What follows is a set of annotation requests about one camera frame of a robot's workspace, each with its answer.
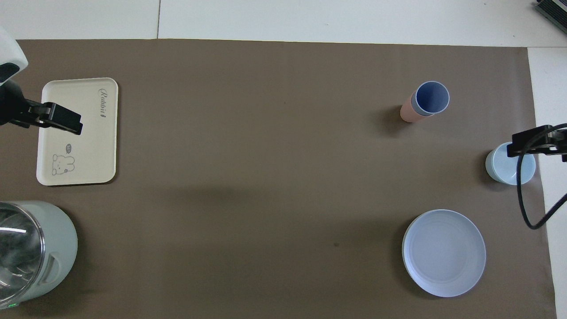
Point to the light blue bowl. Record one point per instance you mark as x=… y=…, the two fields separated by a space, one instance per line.
x=500 y=170

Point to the grey ribbed device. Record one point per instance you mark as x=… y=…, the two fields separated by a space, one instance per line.
x=556 y=11

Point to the light blue plate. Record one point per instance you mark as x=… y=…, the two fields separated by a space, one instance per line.
x=443 y=252

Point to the cream rabbit print tray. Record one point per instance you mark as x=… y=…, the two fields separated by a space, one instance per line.
x=88 y=146

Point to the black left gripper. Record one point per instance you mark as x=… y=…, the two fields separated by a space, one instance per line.
x=11 y=106

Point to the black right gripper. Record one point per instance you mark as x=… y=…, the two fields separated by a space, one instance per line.
x=560 y=141

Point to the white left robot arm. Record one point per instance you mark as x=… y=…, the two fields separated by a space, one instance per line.
x=11 y=51

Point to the pale green electric pot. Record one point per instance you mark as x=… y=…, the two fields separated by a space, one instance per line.
x=62 y=239

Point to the blue plastic cup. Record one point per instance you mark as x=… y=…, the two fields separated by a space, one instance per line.
x=432 y=97

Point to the brown table mat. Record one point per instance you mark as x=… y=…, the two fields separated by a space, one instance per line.
x=266 y=177

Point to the pink plastic cup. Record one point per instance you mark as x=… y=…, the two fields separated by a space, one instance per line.
x=409 y=115

